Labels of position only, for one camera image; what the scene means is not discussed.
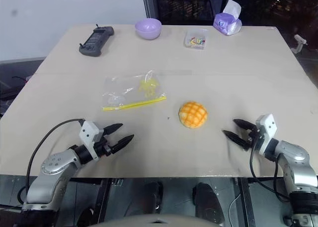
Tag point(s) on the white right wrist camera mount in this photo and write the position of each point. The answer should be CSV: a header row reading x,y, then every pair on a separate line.
x,y
267,127

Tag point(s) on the black metal grid rack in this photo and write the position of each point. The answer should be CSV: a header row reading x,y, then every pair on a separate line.
x,y
186,3

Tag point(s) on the purple tissue pack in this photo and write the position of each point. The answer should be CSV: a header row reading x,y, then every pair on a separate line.
x,y
226,23

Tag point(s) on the grey metal post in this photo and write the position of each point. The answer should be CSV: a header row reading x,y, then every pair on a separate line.
x,y
146,6

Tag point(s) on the yellow object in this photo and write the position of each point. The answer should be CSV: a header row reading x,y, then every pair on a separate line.
x,y
124,93

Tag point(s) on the clear box with colourful bits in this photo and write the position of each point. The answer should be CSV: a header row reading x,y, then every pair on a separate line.
x,y
196,39

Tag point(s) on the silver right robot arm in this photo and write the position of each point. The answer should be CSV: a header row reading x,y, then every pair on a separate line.
x,y
295,155

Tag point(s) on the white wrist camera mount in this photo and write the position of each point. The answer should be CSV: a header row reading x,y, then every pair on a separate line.
x,y
267,127
88,135

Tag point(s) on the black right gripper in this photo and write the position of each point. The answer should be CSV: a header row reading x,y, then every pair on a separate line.
x,y
253,138

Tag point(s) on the orange pineapple bun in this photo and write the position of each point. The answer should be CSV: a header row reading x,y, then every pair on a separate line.
x,y
193,114

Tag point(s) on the purple plastic bowl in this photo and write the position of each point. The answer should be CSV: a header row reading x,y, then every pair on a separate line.
x,y
148,28

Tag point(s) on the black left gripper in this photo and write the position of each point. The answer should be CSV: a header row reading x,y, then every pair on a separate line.
x,y
105,148

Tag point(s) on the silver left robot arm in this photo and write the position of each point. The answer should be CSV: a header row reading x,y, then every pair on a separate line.
x,y
57,162

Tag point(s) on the beige rounded robot torso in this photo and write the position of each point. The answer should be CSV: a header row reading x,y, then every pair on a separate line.
x,y
154,220

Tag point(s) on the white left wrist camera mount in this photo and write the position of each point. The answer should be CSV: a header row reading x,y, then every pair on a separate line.
x,y
88,135

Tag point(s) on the dark rounded foot shape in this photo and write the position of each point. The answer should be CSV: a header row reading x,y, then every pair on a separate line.
x,y
154,197
207,204

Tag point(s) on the black handheld remote controller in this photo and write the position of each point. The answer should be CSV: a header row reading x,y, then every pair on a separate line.
x,y
95,42

